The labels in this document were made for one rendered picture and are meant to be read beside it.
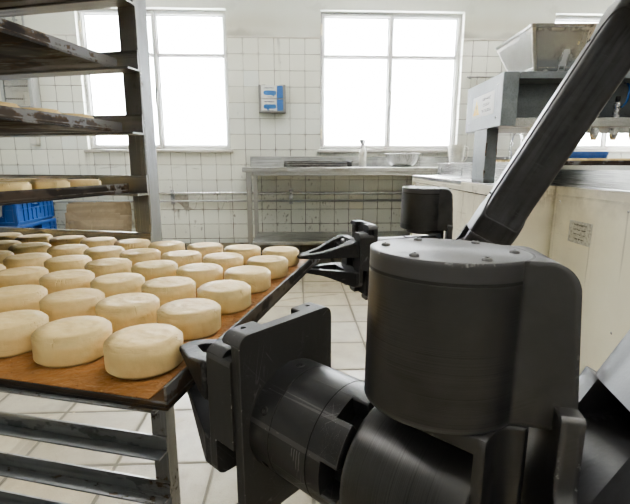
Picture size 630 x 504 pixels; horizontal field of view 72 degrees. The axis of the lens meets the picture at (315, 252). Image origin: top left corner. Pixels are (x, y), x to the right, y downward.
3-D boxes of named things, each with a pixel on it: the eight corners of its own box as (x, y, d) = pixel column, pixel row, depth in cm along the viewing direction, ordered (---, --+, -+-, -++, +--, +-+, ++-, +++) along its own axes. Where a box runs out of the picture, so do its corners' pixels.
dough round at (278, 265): (289, 279, 51) (289, 263, 50) (246, 280, 50) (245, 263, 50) (287, 269, 56) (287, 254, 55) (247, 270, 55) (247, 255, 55)
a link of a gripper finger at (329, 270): (305, 292, 55) (372, 286, 58) (304, 237, 54) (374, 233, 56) (292, 279, 61) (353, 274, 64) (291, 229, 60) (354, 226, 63)
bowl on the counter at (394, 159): (387, 167, 392) (388, 153, 390) (381, 167, 424) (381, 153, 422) (423, 167, 393) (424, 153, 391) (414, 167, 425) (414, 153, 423)
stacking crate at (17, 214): (11, 218, 414) (8, 196, 410) (55, 217, 417) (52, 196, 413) (-33, 226, 355) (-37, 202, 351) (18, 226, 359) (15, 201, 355)
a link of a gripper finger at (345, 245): (305, 300, 55) (372, 293, 58) (304, 244, 54) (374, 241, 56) (292, 286, 62) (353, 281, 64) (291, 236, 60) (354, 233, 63)
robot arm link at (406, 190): (488, 280, 57) (480, 264, 65) (498, 191, 54) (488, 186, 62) (395, 273, 59) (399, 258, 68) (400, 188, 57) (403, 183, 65)
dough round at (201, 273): (191, 277, 51) (190, 261, 51) (230, 280, 50) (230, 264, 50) (167, 289, 47) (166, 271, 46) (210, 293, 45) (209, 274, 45)
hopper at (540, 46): (491, 88, 161) (494, 48, 159) (643, 88, 161) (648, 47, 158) (527, 72, 133) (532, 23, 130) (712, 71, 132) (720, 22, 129)
